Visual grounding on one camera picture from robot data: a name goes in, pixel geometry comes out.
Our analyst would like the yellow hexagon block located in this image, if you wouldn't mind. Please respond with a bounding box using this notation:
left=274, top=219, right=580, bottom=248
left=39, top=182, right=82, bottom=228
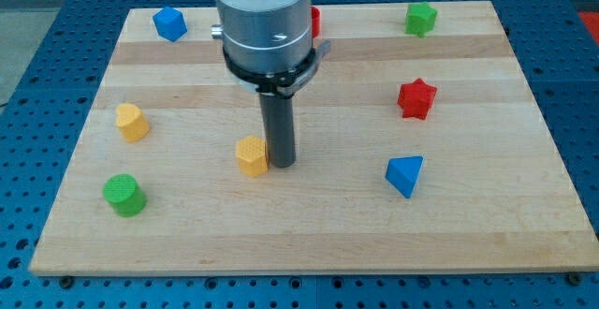
left=235, top=136, right=269, bottom=178

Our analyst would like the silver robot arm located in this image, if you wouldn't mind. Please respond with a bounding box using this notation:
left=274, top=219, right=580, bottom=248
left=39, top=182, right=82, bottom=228
left=216, top=0, right=312, bottom=74

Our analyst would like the red block behind arm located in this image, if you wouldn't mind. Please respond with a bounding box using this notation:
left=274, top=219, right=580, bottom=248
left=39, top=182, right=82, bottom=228
left=311, top=6, right=321, bottom=38

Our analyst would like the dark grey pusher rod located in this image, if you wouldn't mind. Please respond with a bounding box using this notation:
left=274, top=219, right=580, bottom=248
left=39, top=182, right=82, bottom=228
left=259, top=95, right=296, bottom=168

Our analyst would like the blue triangle block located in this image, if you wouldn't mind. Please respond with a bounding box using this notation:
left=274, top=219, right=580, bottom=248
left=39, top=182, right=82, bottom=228
left=385, top=155, right=424, bottom=199

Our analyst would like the light wooden board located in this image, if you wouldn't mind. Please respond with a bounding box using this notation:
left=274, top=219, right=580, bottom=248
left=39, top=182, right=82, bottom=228
left=30, top=1, right=598, bottom=276

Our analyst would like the red star block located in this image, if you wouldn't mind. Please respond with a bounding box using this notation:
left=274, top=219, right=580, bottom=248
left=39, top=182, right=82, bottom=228
left=397, top=78, right=437, bottom=120

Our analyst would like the yellow heart block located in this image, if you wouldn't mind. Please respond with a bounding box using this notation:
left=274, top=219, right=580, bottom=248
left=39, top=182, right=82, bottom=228
left=115, top=103, right=151, bottom=142

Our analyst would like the green star block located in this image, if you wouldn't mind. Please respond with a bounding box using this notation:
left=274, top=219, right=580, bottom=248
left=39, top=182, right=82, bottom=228
left=405, top=2, right=438, bottom=37

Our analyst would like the blue cube block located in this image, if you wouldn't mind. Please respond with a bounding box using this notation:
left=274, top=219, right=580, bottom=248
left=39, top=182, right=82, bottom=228
left=153, top=7, right=187, bottom=42

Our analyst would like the green cylinder block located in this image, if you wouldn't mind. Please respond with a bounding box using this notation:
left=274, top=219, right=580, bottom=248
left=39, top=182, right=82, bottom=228
left=102, top=173, right=147, bottom=217

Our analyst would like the black clamp ring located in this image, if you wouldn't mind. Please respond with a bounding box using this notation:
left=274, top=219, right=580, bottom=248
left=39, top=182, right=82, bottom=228
left=221, top=39, right=332, bottom=99

